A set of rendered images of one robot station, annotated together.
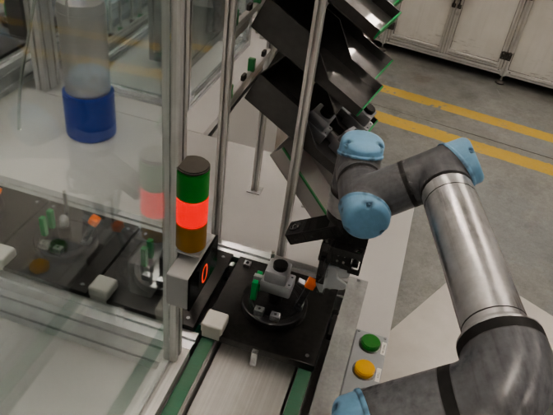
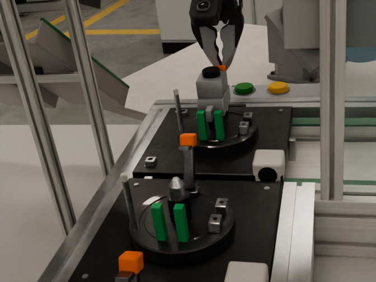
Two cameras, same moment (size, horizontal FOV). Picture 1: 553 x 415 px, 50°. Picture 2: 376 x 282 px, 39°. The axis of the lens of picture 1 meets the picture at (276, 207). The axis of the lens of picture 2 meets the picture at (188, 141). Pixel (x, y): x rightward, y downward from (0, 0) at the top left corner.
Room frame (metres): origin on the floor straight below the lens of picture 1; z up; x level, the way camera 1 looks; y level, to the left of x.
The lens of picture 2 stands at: (0.86, 0.78, 1.40)
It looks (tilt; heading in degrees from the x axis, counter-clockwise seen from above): 28 degrees down; 275
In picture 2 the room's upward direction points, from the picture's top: 8 degrees counter-clockwise
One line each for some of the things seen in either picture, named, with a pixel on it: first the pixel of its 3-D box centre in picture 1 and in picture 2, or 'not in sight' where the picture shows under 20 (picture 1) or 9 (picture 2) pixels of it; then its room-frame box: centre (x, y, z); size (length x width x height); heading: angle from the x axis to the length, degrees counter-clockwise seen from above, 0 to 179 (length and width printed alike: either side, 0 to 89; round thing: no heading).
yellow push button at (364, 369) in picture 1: (364, 370); (278, 89); (0.75, -0.22, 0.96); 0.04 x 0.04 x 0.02
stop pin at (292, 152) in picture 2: (254, 357); (292, 149); (0.76, 0.00, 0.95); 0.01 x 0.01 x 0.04; 78
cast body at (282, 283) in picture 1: (274, 274); (211, 91); (0.88, -0.02, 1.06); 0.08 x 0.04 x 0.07; 78
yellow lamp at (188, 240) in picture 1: (191, 231); not in sight; (0.72, 0.13, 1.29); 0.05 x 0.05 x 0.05
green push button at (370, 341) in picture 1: (369, 343); (244, 90); (0.82, -0.23, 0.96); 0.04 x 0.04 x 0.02
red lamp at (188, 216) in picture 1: (192, 207); not in sight; (0.72, 0.13, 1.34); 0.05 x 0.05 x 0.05
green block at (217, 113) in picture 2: (254, 290); (219, 125); (0.88, 0.02, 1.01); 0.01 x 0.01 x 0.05; 78
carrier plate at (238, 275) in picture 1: (273, 309); (219, 141); (0.88, -0.02, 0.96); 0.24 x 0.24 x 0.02; 78
